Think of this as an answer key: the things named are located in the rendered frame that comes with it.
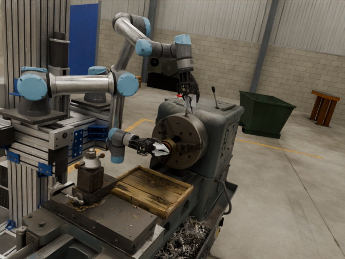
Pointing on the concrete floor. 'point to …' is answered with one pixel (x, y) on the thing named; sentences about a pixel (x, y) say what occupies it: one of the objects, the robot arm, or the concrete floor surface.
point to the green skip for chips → (264, 114)
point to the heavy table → (323, 108)
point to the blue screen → (83, 37)
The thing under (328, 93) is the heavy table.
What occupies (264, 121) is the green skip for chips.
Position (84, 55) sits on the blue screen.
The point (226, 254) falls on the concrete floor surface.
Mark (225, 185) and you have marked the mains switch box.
